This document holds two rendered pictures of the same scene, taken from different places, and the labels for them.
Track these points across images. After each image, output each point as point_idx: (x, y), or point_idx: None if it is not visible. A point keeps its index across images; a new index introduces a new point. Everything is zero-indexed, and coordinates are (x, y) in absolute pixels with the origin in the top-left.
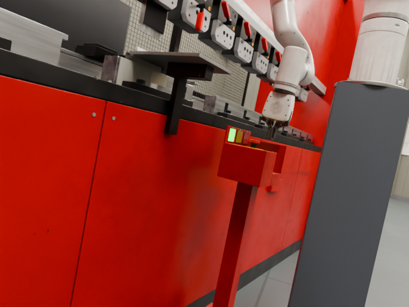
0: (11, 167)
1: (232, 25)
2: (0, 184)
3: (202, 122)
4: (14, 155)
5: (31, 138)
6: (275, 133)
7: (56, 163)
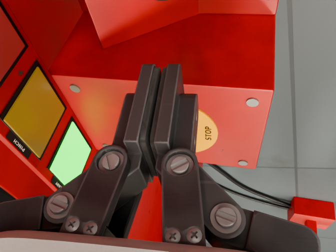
0: (142, 221)
1: None
2: (146, 212)
3: (2, 196)
4: (140, 229)
5: (135, 239)
6: (195, 140)
7: (136, 214)
